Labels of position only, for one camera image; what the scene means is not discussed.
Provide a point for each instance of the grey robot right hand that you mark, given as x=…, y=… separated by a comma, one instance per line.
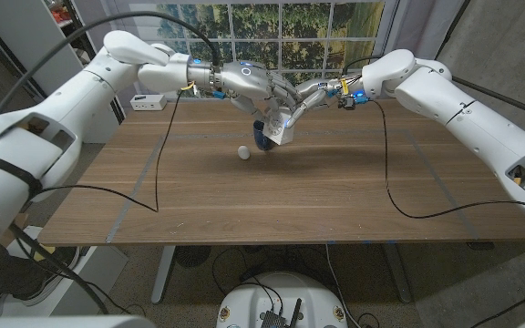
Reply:
x=322, y=89

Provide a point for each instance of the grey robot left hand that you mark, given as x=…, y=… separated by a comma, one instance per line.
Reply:
x=253, y=84

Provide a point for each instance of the white mechanical kitchen timer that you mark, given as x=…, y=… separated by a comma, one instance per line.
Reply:
x=280, y=132

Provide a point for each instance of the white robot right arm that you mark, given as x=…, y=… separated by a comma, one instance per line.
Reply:
x=463, y=118

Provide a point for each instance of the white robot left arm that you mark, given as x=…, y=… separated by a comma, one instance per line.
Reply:
x=62, y=105

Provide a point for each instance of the dark blue ceramic mug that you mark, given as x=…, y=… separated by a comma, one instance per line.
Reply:
x=259, y=139

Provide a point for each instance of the white egg-shaped ball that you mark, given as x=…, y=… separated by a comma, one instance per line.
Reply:
x=243, y=152

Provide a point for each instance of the printed window scene backdrop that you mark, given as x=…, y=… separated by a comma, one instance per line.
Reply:
x=317, y=32

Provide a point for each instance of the white power strip box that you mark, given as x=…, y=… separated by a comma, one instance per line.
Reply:
x=148, y=102

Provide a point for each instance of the round black floor fan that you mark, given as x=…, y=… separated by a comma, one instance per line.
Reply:
x=192, y=256

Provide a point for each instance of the white table leg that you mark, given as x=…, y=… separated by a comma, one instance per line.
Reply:
x=397, y=273
x=162, y=278

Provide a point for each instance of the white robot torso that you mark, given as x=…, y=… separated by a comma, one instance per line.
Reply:
x=249, y=300

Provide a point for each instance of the black antenna on torso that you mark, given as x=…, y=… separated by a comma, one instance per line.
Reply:
x=296, y=312

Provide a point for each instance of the white cabinet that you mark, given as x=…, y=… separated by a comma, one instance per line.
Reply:
x=30, y=36

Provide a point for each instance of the person in dark clothes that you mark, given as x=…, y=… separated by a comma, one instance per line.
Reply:
x=48, y=278

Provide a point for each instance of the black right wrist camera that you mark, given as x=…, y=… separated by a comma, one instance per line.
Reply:
x=346, y=103

